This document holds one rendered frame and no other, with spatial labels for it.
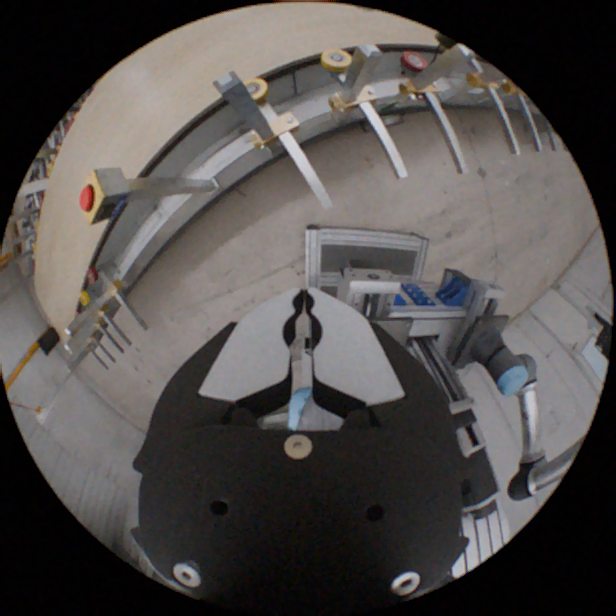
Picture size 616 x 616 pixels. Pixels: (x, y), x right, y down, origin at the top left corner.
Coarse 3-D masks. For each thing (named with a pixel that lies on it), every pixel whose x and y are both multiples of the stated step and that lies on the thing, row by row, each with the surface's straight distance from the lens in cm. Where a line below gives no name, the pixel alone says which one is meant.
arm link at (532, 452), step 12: (528, 360) 88; (528, 372) 86; (528, 384) 86; (528, 396) 88; (528, 408) 88; (528, 420) 88; (528, 432) 89; (540, 432) 92; (528, 444) 90; (540, 444) 92; (528, 456) 91; (540, 456) 91; (528, 468) 89
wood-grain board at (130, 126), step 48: (144, 48) 114; (192, 48) 89; (240, 48) 77; (288, 48) 73; (336, 48) 73; (432, 48) 98; (96, 96) 125; (144, 96) 88; (192, 96) 72; (96, 144) 104; (144, 144) 77; (48, 192) 160; (48, 240) 166; (96, 240) 101; (48, 288) 204
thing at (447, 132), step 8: (400, 64) 85; (408, 72) 83; (424, 96) 80; (432, 96) 81; (432, 104) 79; (432, 112) 80; (440, 112) 79; (440, 120) 78; (440, 128) 79; (448, 128) 78; (448, 136) 77; (448, 144) 78; (456, 144) 78; (456, 152) 77; (456, 160) 78; (464, 160) 79; (456, 168) 79; (464, 168) 78
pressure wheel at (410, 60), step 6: (408, 54) 81; (414, 54) 83; (402, 60) 80; (408, 60) 79; (414, 60) 81; (420, 60) 83; (408, 66) 79; (414, 66) 78; (420, 66) 80; (426, 66) 82; (402, 72) 87
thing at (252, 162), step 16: (464, 96) 119; (352, 112) 82; (384, 112) 86; (400, 112) 91; (416, 112) 102; (304, 128) 77; (320, 128) 77; (336, 128) 78; (304, 144) 78; (240, 160) 77; (256, 160) 76; (272, 160) 76; (224, 176) 79; (240, 176) 76; (224, 192) 81; (192, 208) 85; (208, 208) 89; (176, 224) 90; (160, 240) 97; (144, 256) 107; (128, 272) 120; (144, 272) 118; (128, 288) 126; (96, 336) 209
